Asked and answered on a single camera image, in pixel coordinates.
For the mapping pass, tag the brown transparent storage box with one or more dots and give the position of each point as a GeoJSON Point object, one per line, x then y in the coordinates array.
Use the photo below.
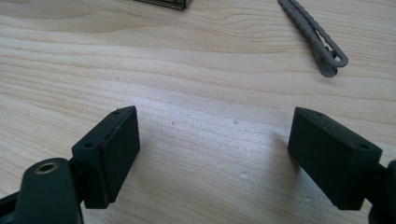
{"type": "Point", "coordinates": [165, 3]}

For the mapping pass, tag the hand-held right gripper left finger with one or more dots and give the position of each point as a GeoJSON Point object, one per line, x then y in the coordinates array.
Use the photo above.
{"type": "Point", "coordinates": [106, 155]}

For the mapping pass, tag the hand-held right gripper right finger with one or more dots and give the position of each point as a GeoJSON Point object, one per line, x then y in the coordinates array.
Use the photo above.
{"type": "Point", "coordinates": [330, 158]}

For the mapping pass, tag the black pen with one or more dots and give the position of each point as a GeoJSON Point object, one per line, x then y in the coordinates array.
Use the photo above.
{"type": "Point", "coordinates": [314, 34]}

